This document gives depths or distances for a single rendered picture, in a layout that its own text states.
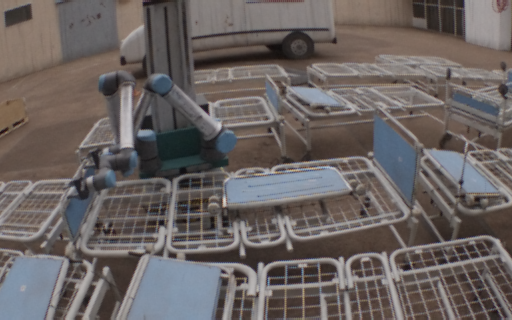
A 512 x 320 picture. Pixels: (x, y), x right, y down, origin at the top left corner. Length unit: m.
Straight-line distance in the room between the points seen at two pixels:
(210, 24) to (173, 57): 6.34
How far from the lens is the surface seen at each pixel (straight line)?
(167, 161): 2.96
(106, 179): 2.08
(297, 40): 9.64
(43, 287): 1.94
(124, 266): 2.82
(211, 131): 2.60
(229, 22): 9.23
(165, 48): 2.86
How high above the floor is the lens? 1.67
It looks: 25 degrees down
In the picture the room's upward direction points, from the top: 5 degrees counter-clockwise
